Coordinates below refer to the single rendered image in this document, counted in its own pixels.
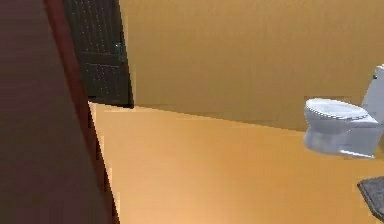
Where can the white toilet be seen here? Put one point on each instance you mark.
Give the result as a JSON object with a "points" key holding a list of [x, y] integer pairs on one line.
{"points": [[336, 123]]}

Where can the dark panelled room door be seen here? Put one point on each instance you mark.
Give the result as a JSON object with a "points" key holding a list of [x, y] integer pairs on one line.
{"points": [[100, 50]]}

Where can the grey floor mat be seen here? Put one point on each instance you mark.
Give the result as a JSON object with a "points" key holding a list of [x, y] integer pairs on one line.
{"points": [[375, 195]]}

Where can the dark red wooden cabinet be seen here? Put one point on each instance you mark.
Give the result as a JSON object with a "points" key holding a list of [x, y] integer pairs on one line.
{"points": [[40, 116]]}

